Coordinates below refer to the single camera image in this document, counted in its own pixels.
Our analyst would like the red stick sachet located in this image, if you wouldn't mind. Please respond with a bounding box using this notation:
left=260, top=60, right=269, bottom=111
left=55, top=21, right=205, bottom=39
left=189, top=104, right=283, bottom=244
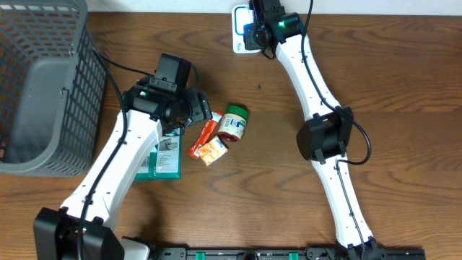
left=188, top=111, right=224, bottom=159

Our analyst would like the green lid jar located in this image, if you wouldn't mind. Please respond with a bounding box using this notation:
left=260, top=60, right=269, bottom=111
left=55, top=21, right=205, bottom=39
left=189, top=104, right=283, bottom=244
left=218, top=105, right=249, bottom=142

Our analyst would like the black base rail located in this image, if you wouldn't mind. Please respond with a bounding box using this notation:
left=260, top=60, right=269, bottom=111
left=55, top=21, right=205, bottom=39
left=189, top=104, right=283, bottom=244
left=121, top=236, right=427, bottom=260

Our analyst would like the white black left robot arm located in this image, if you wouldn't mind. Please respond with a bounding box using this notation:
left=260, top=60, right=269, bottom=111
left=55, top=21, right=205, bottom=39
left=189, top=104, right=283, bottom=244
left=33, top=53, right=212, bottom=259

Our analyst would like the grey plastic mesh basket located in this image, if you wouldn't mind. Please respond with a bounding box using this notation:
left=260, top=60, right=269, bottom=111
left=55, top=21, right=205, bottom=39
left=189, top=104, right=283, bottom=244
left=1, top=0, right=107, bottom=177

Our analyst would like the green white gloves package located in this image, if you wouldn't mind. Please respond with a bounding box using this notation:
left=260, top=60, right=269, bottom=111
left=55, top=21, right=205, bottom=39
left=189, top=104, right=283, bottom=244
left=134, top=129, right=182, bottom=181

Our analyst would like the orange tissue pack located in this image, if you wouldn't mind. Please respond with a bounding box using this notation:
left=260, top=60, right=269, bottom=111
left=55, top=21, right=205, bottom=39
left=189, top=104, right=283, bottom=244
left=198, top=136, right=228, bottom=166

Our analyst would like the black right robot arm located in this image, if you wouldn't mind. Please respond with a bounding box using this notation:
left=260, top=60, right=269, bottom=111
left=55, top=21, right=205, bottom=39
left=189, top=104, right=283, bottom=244
left=243, top=1, right=373, bottom=259

